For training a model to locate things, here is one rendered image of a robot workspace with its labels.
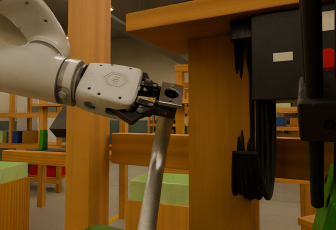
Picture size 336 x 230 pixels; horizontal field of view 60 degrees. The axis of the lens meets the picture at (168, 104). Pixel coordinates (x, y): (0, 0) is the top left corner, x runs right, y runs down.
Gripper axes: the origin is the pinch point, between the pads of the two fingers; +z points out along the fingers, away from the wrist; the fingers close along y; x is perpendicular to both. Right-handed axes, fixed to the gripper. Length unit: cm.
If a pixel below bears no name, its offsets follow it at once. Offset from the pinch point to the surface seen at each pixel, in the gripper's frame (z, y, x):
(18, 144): -245, 283, 442
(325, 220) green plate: 12.0, -27.8, -17.4
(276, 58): 16.3, 3.7, -11.3
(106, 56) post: -19.4, 32.7, 16.7
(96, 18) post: -23.7, 36.9, 7.2
